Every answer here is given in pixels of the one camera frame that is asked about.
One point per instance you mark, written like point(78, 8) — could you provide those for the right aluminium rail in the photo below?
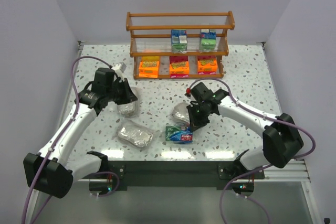
point(294, 171)

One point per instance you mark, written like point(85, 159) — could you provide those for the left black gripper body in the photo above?
point(125, 92)

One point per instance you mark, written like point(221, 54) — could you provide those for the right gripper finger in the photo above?
point(192, 113)
point(198, 125)

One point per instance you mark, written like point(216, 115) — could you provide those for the silver scourer pack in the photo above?
point(131, 109)
point(135, 134)
point(180, 113)

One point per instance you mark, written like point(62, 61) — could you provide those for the blue green colourful sponge pack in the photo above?
point(179, 134)

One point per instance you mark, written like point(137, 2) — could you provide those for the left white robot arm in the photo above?
point(47, 171)

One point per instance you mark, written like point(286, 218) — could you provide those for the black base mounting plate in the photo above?
point(215, 174)

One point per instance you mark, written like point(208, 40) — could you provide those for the orange pink Scrub Mommy box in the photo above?
point(207, 65)

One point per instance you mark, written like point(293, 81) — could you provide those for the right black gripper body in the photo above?
point(197, 115)

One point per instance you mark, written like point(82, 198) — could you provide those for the wooden three-tier shelf rack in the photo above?
point(150, 35)

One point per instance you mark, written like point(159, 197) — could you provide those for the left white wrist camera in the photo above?
point(119, 69)

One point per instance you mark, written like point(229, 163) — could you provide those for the orange Scrub Mommy box back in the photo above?
point(179, 67)

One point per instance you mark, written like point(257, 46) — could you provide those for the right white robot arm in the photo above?
point(281, 140)

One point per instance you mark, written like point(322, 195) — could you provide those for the orange Scrub Daddy box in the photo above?
point(149, 67)

